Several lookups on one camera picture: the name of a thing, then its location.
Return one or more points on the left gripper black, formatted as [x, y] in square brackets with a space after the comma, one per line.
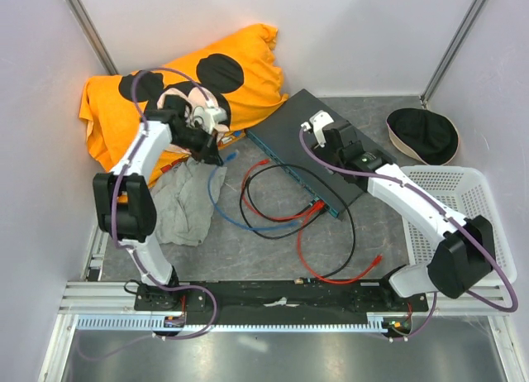
[208, 153]

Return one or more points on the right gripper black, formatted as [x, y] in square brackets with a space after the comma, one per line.
[321, 152]

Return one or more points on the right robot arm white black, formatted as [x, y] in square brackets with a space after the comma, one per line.
[463, 247]

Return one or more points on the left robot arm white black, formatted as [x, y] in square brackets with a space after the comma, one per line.
[124, 204]

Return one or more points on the grey crumpled cloth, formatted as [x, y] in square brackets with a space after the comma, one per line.
[184, 198]

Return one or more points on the orange Mickey Mouse pillow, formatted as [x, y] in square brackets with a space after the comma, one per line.
[238, 73]

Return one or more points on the black cap with beige brim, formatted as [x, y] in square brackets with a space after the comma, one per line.
[423, 135]

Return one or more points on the white perforated plastic basket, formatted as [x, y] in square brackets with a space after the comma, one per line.
[466, 191]

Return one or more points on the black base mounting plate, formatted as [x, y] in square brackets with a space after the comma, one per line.
[282, 301]

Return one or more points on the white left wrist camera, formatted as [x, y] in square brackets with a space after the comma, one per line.
[215, 119]

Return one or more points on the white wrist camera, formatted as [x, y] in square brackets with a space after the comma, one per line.
[316, 125]
[215, 119]

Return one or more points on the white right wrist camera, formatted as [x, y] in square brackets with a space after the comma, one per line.
[316, 125]

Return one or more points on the white slotted cable duct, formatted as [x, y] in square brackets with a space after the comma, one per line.
[151, 323]

